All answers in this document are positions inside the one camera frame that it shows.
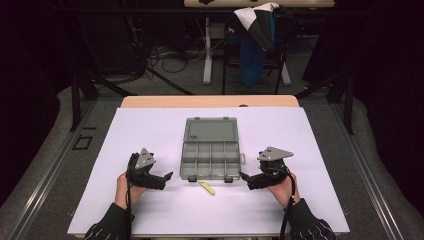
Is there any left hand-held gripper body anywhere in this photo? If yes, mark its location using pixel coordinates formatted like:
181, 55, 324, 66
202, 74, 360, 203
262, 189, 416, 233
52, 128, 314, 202
126, 147, 168, 191

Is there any black metal stand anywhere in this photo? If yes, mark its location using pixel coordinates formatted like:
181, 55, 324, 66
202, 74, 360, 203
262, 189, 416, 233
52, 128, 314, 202
69, 71, 101, 133
328, 74, 355, 135

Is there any blue white black jacket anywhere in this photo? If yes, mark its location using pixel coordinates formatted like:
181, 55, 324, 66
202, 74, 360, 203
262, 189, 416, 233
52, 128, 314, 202
227, 2, 291, 89

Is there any tangle of floor cables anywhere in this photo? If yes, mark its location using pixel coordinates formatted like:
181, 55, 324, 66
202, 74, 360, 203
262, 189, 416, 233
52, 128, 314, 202
146, 43, 208, 74

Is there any person's right hand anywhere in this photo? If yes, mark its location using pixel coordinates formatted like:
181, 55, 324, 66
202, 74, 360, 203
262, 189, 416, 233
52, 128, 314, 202
266, 172, 301, 209

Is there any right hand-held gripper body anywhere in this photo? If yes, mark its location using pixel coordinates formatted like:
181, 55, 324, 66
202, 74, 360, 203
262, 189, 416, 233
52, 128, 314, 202
247, 146, 295, 191

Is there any black metal chair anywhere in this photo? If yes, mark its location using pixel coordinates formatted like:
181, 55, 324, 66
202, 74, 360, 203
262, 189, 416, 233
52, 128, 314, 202
221, 13, 298, 96

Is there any yellow-green plastic clip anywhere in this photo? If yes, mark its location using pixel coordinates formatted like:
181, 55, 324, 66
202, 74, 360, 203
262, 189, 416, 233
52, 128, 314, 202
197, 181, 216, 196

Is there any black horizontal bar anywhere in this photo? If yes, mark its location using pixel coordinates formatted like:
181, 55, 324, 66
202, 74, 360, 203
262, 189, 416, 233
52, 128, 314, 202
49, 7, 371, 16

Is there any white table mat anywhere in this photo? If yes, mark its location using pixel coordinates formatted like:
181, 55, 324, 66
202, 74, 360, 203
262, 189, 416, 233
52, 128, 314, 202
67, 106, 350, 236

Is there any aluminium floor rail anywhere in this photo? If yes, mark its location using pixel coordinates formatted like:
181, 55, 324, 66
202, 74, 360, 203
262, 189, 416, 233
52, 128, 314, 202
8, 99, 98, 240
331, 99, 406, 240

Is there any grey transparent compartment box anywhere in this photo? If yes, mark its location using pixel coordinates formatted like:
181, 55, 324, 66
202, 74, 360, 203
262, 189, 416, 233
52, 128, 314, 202
179, 116, 247, 184

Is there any person's left hand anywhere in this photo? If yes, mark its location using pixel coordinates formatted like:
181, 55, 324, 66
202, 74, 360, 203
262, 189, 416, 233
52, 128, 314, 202
114, 173, 148, 210

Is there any right hand-held gripper cable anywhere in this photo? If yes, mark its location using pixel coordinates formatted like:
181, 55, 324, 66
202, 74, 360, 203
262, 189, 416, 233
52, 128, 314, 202
279, 171, 298, 240

